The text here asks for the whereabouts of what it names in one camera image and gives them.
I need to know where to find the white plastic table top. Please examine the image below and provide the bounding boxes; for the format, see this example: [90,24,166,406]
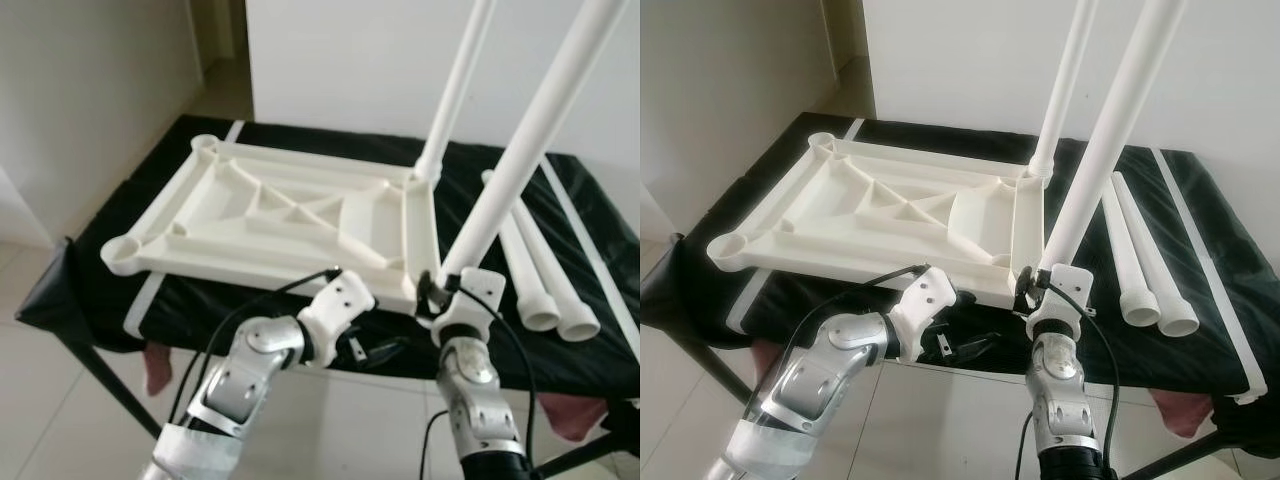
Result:
[705,134,1049,310]
[100,134,442,314]

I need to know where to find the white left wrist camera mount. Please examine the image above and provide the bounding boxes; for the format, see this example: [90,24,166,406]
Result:
[888,265,959,361]
[297,270,377,348]

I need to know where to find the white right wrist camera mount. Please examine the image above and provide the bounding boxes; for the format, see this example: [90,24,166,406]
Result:
[432,268,505,347]
[1028,265,1094,341]

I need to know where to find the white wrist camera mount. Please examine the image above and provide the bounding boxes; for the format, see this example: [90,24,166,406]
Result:
[888,265,959,361]
[297,270,377,348]
[432,268,505,347]
[1028,265,1094,341]

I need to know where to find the pink cloth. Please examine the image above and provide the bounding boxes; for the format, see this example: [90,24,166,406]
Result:
[540,393,607,444]
[1148,388,1217,439]
[752,340,791,397]
[142,340,174,397]

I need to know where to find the white plastic table leg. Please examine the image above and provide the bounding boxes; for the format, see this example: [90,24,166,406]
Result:
[412,0,499,187]
[1108,170,1201,338]
[510,205,604,344]
[480,168,564,333]
[440,0,631,293]
[1098,172,1162,328]
[1028,0,1100,187]
[1036,0,1191,276]

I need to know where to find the black table cloth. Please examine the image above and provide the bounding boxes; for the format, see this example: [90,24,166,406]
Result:
[640,110,1280,403]
[15,113,641,403]

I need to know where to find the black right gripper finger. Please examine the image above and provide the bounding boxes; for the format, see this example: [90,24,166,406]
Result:
[415,270,446,321]
[1013,265,1043,314]

